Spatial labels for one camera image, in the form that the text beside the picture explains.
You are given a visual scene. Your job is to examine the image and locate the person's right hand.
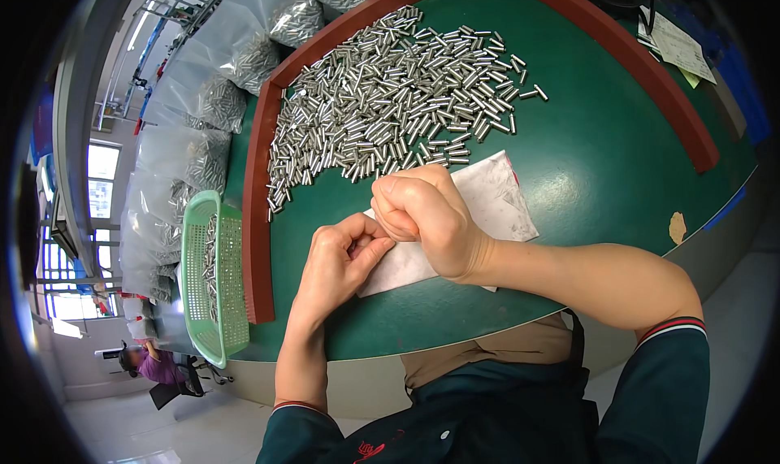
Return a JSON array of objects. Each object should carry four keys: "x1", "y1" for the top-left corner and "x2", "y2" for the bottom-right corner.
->
[{"x1": 370, "y1": 164, "x2": 494, "y2": 283}]

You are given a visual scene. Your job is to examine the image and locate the person's left hand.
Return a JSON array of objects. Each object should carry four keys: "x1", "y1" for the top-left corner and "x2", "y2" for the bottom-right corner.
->
[{"x1": 291, "y1": 213, "x2": 397, "y2": 328}]

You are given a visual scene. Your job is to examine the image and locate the white smudged cloth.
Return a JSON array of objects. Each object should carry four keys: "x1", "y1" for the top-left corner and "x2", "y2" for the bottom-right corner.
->
[{"x1": 356, "y1": 150, "x2": 541, "y2": 298}]

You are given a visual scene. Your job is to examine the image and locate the red-brown rubber edge strip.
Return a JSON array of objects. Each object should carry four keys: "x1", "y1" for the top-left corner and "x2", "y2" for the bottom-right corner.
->
[{"x1": 241, "y1": 0, "x2": 722, "y2": 325}]

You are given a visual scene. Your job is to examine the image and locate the green plastic basket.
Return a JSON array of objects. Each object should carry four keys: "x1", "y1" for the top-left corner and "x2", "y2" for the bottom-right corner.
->
[{"x1": 181, "y1": 190, "x2": 251, "y2": 370}]

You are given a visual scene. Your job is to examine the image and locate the metal pins heap in basket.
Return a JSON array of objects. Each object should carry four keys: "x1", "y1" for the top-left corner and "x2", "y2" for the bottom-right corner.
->
[{"x1": 201, "y1": 214, "x2": 220, "y2": 325}]

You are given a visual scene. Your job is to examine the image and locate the person's legs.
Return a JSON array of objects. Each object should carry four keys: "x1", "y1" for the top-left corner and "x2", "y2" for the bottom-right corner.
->
[{"x1": 401, "y1": 313, "x2": 575, "y2": 390}]

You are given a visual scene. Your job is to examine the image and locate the pile of small metal pins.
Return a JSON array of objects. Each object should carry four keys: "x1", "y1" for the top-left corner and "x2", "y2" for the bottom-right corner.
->
[{"x1": 266, "y1": 3, "x2": 549, "y2": 222}]

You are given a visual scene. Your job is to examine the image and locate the black office chair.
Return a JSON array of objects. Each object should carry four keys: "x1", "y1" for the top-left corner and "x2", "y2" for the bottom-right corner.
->
[{"x1": 149, "y1": 354, "x2": 235, "y2": 411}]

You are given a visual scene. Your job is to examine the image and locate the heap of clear pin bags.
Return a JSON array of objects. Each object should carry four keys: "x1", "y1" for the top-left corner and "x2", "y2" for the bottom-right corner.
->
[{"x1": 119, "y1": 0, "x2": 380, "y2": 304}]

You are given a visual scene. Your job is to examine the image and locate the person's body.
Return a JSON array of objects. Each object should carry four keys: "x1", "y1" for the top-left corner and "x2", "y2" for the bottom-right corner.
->
[{"x1": 256, "y1": 317, "x2": 711, "y2": 464}]

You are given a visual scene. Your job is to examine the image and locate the window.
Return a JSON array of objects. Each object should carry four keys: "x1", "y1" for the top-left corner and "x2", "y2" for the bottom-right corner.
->
[{"x1": 40, "y1": 140, "x2": 123, "y2": 322}]

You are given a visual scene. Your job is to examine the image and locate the blue tape strip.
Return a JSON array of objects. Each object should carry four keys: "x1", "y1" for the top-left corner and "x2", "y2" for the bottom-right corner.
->
[{"x1": 702, "y1": 185, "x2": 748, "y2": 231}]

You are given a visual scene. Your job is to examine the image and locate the white printed paper sheet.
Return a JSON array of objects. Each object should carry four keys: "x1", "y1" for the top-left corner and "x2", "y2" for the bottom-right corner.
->
[{"x1": 637, "y1": 6, "x2": 719, "y2": 88}]

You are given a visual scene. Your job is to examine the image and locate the metal rack frame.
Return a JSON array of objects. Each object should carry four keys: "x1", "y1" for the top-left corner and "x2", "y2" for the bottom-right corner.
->
[{"x1": 94, "y1": 0, "x2": 221, "y2": 133}]

